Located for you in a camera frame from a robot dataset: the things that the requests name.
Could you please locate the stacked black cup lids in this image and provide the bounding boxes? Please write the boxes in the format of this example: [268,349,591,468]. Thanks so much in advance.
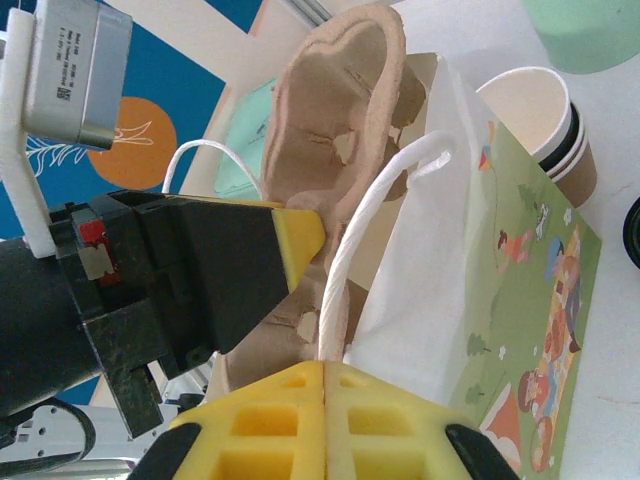
[622,196,640,262]

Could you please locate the mint green holder cup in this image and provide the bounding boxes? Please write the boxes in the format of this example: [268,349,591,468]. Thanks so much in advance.
[521,0,640,75]

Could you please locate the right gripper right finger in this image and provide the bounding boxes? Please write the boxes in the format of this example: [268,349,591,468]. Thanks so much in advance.
[324,359,522,480]

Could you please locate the white printed paper bag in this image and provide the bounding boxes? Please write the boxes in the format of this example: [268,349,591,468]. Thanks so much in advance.
[162,52,605,479]

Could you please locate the stacked brown paper cups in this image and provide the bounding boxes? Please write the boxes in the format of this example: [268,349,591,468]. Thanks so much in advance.
[474,66,600,209]

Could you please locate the mint green zipper pouch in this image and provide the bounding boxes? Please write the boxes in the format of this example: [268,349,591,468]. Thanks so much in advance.
[212,78,282,197]

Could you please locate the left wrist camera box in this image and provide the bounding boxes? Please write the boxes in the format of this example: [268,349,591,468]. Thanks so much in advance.
[0,0,135,259]

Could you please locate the brown pulp cup carrier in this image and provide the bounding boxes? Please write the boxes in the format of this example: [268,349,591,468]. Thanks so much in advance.
[219,0,427,397]

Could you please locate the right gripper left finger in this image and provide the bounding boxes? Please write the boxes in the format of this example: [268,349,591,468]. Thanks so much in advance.
[127,359,327,480]

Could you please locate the left aluminium frame post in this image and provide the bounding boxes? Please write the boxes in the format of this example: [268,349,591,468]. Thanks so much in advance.
[282,0,332,27]

